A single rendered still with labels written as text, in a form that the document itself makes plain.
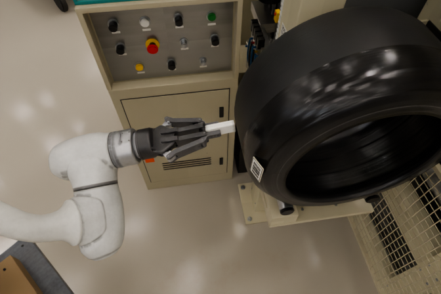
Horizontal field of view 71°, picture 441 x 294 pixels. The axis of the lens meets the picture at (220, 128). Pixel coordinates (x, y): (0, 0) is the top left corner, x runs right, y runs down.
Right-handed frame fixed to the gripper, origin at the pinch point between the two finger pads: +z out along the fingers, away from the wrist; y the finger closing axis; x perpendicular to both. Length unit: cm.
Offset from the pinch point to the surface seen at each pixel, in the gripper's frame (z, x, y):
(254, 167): 6.0, 5.4, -9.3
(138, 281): -62, 115, -3
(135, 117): -39, 46, 51
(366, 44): 31.4, -17.5, -0.4
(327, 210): 30, 47, -8
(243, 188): 4, 122, 42
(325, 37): 25.5, -16.7, 5.3
